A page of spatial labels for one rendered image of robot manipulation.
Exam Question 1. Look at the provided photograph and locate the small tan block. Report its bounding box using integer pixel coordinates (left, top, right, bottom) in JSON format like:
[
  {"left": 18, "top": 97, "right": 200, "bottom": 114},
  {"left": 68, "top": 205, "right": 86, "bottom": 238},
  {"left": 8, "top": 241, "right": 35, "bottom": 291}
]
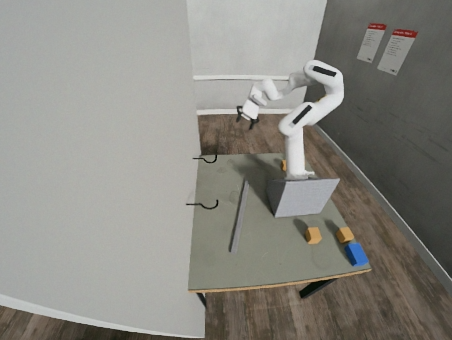
[
  {"left": 305, "top": 228, "right": 322, "bottom": 244},
  {"left": 335, "top": 227, "right": 354, "bottom": 244}
]

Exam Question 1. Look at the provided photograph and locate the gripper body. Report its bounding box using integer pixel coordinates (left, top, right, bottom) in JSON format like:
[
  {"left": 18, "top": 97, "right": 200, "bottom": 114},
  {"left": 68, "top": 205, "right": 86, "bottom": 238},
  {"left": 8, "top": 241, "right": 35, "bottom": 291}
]
[{"left": 240, "top": 98, "right": 259, "bottom": 121}]

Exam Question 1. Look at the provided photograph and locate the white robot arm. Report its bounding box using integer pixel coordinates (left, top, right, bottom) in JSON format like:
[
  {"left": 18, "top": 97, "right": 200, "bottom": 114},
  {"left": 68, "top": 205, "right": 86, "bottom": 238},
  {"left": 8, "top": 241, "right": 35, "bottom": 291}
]
[{"left": 248, "top": 60, "right": 344, "bottom": 180}]

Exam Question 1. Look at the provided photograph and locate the white wall panel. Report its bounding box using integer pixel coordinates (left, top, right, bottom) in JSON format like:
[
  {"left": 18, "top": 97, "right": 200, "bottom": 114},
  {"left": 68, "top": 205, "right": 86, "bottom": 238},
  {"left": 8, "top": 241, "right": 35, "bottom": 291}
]
[{"left": 0, "top": 0, "right": 205, "bottom": 338}]

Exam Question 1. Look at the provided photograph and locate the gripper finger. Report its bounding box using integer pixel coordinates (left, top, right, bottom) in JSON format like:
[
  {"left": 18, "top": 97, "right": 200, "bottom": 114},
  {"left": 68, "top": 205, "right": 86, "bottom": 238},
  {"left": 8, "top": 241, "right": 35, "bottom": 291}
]
[
  {"left": 249, "top": 117, "right": 260, "bottom": 130},
  {"left": 236, "top": 105, "right": 244, "bottom": 122}
]

